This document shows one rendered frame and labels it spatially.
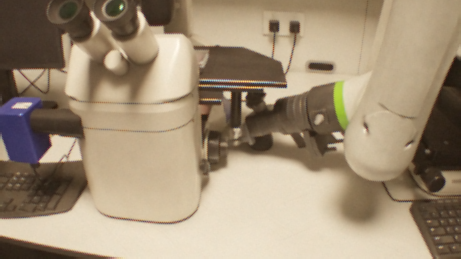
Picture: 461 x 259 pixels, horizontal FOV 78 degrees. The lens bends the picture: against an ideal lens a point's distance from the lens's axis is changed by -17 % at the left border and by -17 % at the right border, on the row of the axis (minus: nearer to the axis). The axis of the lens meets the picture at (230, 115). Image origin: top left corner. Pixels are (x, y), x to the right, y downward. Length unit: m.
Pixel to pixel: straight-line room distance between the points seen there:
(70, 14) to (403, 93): 0.39
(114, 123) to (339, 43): 0.95
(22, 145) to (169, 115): 0.25
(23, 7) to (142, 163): 0.51
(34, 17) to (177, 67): 0.47
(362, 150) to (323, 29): 0.83
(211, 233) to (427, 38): 0.43
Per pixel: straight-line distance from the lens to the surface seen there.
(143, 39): 0.42
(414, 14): 0.37
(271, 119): 0.65
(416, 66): 0.38
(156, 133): 0.47
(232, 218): 0.59
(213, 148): 0.64
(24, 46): 0.87
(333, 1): 1.22
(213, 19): 1.20
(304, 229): 0.58
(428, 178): 0.64
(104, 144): 0.51
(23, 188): 0.71
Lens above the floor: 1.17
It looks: 27 degrees down
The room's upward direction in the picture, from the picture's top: 1 degrees clockwise
